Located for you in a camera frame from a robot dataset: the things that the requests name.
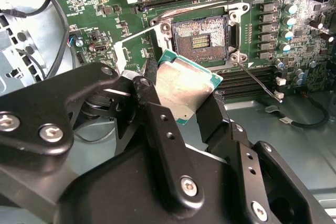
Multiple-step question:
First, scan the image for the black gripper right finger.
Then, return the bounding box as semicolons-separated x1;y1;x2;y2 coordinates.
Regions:
195;92;336;224

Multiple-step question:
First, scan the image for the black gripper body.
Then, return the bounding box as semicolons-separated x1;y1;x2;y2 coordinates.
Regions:
56;140;251;224

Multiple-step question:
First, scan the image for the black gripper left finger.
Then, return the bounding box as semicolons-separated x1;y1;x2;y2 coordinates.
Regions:
0;57;206;214

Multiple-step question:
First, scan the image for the silver CPU green edge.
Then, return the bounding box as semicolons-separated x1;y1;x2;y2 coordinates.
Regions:
154;49;224;126

